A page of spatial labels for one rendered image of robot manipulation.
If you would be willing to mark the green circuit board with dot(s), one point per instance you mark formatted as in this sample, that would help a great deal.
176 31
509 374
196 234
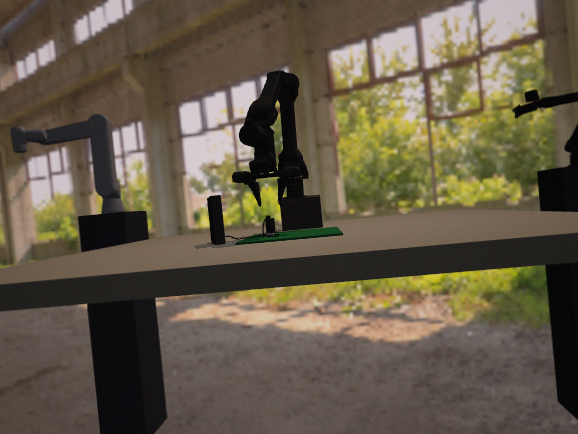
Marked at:
293 235

